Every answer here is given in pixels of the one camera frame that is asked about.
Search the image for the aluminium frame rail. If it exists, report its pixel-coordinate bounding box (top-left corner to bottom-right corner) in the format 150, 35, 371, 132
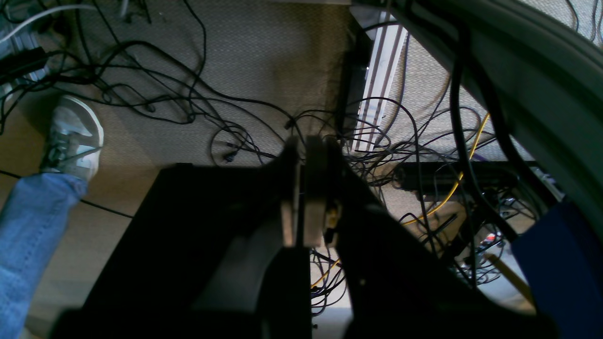
351, 23, 408, 152

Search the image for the black power strip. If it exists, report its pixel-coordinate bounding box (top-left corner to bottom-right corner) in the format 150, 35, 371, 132
393, 161, 519, 195

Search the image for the blue jeans leg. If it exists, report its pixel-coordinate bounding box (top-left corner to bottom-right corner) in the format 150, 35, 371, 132
0, 172, 88, 339

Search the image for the yellow cable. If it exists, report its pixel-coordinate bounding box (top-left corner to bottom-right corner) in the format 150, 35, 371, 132
311, 113, 490, 288

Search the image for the white sneaker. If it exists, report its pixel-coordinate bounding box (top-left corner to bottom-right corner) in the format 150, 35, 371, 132
40, 95, 104, 182

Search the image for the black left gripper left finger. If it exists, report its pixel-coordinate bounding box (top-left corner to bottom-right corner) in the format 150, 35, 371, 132
52, 137, 311, 339

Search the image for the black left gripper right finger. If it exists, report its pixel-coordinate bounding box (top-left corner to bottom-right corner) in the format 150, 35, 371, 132
305, 137, 559, 339

